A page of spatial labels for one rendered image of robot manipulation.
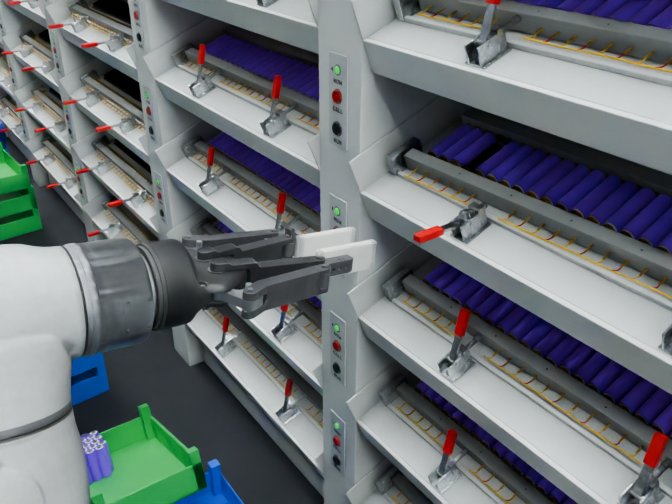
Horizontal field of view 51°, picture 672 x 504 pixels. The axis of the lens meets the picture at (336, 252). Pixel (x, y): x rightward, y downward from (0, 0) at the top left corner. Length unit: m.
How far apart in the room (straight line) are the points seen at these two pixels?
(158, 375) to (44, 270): 1.30
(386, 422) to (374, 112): 0.49
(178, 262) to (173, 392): 1.20
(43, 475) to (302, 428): 0.90
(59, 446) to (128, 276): 0.13
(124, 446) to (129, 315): 1.10
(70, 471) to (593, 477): 0.53
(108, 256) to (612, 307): 0.46
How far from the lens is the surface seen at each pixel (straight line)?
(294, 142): 1.10
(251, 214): 1.32
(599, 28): 0.72
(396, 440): 1.11
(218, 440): 1.63
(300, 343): 1.30
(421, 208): 0.88
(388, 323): 1.01
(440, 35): 0.83
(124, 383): 1.83
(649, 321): 0.71
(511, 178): 0.86
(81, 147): 2.27
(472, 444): 1.05
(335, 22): 0.92
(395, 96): 0.93
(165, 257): 0.59
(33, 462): 0.56
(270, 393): 1.50
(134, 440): 1.66
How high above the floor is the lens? 1.11
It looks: 28 degrees down
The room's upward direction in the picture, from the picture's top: straight up
